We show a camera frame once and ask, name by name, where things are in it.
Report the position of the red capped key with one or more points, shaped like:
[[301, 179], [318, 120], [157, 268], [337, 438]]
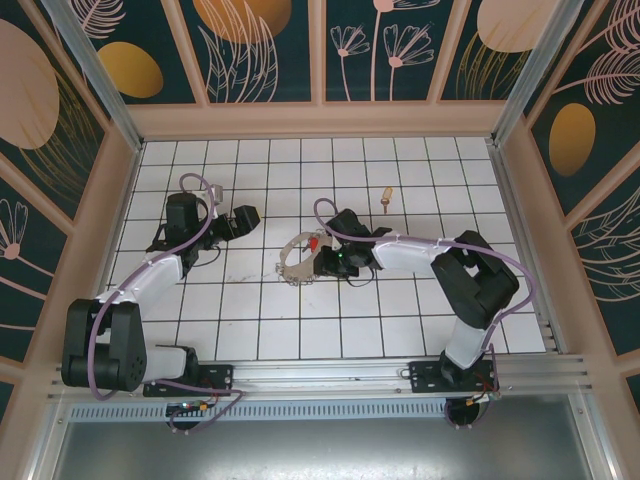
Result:
[[314, 244]]

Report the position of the small green LED circuit board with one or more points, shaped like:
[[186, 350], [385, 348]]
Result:
[[189, 407]]

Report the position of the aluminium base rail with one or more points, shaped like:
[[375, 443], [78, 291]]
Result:
[[325, 372]]

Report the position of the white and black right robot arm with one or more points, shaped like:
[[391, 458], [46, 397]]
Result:
[[410, 255]]

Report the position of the small brass screw piece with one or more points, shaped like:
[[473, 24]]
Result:
[[386, 193]]

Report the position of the aluminium side rail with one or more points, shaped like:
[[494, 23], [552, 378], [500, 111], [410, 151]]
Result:
[[525, 250]]

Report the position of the grey sheet metal panel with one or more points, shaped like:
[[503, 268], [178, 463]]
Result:
[[325, 450]]

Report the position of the aluminium corner post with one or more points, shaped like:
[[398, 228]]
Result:
[[95, 75], [540, 65]]

